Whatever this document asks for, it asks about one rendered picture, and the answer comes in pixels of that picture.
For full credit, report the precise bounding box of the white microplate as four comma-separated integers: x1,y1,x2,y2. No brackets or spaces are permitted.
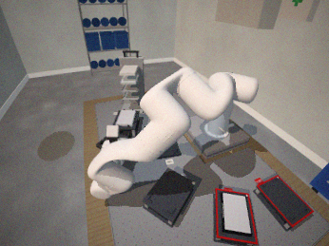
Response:
121,74,139,85
119,66,138,76
116,110,136,126
221,192,252,237

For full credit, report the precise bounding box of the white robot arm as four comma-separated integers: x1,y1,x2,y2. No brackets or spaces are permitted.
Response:
87,67,259,199

